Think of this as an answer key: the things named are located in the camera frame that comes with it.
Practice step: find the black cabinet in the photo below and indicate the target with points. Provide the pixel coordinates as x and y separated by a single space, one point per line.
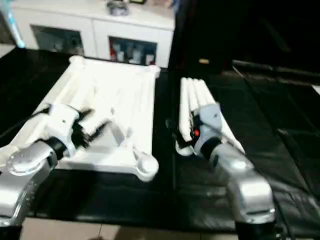
250 30

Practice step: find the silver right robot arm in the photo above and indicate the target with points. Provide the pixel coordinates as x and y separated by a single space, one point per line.
245 185

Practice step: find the white glass-door cabinet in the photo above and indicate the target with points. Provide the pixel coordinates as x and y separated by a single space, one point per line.
95 30

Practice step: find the small brown label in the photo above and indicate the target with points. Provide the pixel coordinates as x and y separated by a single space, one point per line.
203 61

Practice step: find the white plastic table top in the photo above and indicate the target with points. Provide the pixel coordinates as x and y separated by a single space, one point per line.
115 110

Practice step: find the light blue pole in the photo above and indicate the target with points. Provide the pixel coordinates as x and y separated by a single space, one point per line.
11 22

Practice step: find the grey object on cabinet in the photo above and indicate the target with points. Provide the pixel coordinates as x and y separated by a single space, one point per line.
117 7

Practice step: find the black mat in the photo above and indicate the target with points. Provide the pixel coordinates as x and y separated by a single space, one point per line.
280 150

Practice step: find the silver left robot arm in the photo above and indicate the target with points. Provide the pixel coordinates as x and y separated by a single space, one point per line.
25 170

